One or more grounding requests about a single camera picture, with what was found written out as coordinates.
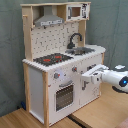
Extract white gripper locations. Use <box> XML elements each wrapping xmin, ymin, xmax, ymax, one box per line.
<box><xmin>81</xmin><ymin>64</ymin><xmax>108</xmax><ymax>84</ymax></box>

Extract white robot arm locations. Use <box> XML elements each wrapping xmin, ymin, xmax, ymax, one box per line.
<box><xmin>81</xmin><ymin>64</ymin><xmax>128</xmax><ymax>94</ymax></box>

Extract wooden toy kitchen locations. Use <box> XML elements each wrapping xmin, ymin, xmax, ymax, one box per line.
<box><xmin>22</xmin><ymin>2</ymin><xmax>105</xmax><ymax>128</ymax></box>

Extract grey ice dispenser panel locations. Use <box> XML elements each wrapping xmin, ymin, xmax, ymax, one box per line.
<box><xmin>87</xmin><ymin>64</ymin><xmax>96</xmax><ymax>71</ymax></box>

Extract right red stove knob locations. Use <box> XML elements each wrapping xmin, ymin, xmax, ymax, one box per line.
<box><xmin>71</xmin><ymin>66</ymin><xmax>78</xmax><ymax>73</ymax></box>

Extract red stove knob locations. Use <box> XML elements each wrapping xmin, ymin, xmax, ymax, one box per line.
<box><xmin>54</xmin><ymin>73</ymin><xmax>60</xmax><ymax>79</ymax></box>
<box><xmin>71</xmin><ymin>66</ymin><xmax>78</xmax><ymax>73</ymax></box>

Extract grey toy sink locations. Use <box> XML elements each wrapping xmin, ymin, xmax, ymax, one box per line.
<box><xmin>65</xmin><ymin>47</ymin><xmax>95</xmax><ymax>55</ymax></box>

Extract black toy faucet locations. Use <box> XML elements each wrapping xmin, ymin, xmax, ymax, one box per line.
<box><xmin>67</xmin><ymin>33</ymin><xmax>83</xmax><ymax>49</ymax></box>

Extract toy oven door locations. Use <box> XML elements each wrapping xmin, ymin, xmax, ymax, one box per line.
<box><xmin>55</xmin><ymin>81</ymin><xmax>74</xmax><ymax>111</ymax></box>

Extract left red stove knob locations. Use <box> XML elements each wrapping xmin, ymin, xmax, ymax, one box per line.
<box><xmin>54</xmin><ymin>73</ymin><xmax>60</xmax><ymax>79</ymax></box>

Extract black toy stovetop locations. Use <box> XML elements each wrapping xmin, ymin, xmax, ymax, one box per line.
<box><xmin>34</xmin><ymin>53</ymin><xmax>70</xmax><ymax>66</ymax></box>

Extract toy microwave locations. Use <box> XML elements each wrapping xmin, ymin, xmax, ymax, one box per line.
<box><xmin>66</xmin><ymin>3</ymin><xmax>90</xmax><ymax>21</ymax></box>

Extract grey range hood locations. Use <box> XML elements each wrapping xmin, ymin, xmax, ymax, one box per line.
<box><xmin>35</xmin><ymin>6</ymin><xmax>64</xmax><ymax>27</ymax></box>

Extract grey cabinet door handle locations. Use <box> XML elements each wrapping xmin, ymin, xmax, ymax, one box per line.
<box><xmin>82</xmin><ymin>81</ymin><xmax>87</xmax><ymax>90</ymax></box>

